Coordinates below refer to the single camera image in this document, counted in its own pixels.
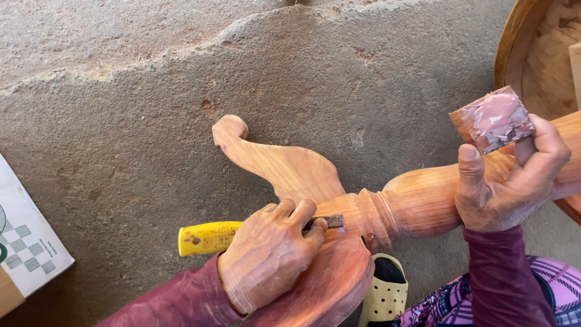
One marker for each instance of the wooden block with pink filler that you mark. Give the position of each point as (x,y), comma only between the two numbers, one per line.
(492,118)

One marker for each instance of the person's pink patterned trousers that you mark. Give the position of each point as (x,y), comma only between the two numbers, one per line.
(565,290)

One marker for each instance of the pale wooden batten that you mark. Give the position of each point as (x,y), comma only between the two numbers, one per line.
(576,72)

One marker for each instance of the person's left hand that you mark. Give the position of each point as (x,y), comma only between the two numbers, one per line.
(265,259)

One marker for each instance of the round wooden table top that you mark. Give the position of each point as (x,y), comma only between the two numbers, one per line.
(542,59)

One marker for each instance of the turned wooden table pedestal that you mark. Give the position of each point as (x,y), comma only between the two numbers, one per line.
(408,200)

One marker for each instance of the cardboard box with checker print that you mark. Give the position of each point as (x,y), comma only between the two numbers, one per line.
(25,236)

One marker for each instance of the yellow perforated clog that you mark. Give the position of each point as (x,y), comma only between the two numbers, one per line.
(386,295)

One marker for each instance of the person's right hand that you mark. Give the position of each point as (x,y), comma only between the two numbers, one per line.
(504,200)

